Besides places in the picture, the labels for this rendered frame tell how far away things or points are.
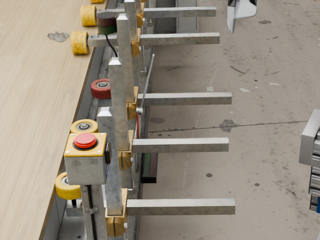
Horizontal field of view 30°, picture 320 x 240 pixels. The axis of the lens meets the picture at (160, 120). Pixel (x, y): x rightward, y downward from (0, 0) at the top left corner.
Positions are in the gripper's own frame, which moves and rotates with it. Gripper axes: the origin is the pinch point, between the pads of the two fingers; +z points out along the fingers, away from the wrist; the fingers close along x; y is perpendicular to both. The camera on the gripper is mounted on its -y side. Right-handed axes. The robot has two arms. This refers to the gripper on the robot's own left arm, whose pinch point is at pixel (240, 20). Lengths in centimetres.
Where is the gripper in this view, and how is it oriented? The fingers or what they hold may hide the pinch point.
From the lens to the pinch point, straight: 131.5
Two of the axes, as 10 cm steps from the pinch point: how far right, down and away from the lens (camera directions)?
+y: 9.0, 2.0, -3.9
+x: 4.4, -4.9, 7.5
